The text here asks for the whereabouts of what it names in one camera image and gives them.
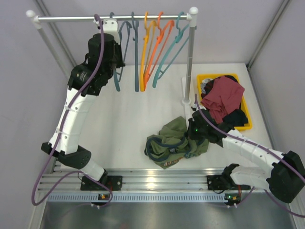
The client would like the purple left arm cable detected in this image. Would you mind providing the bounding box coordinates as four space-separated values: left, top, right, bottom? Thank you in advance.
31 13 112 206

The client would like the orange hanger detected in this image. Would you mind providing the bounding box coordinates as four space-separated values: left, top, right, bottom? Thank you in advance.
144 11 175 90

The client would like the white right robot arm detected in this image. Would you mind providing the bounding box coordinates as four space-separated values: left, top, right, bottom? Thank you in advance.
188 109 305 203

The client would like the silver clothes rack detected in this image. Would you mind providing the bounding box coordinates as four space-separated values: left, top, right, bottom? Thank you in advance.
26 7 199 115

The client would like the maroon shirt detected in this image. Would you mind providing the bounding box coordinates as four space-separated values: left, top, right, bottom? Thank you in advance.
201 76 244 124

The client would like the yellow plastic bin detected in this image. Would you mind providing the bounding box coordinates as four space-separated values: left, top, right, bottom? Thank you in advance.
196 73 252 131

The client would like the striped garment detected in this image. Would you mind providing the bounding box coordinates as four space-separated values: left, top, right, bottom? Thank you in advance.
200 78 213 95

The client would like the yellow hanger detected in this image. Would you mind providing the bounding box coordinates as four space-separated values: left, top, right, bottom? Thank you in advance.
140 11 157 92

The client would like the dark teal hanger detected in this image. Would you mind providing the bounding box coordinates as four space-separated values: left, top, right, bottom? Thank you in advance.
113 21 132 92
131 11 140 92

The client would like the aluminium mounting rail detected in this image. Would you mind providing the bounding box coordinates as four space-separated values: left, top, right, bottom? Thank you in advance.
38 168 263 191

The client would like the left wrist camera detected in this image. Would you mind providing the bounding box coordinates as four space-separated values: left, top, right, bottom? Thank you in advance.
101 18 121 44

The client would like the olive green tank top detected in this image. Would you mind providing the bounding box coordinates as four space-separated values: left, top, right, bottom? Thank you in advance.
144 116 209 169

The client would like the black garment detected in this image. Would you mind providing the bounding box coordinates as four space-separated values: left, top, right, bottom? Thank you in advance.
218 75 248 126

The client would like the light teal hanger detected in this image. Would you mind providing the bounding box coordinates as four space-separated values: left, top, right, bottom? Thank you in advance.
152 11 189 88

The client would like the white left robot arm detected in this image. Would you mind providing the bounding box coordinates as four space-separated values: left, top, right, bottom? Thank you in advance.
41 33 124 189

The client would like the slotted cable duct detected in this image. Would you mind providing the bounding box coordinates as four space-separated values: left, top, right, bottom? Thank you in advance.
47 193 241 203

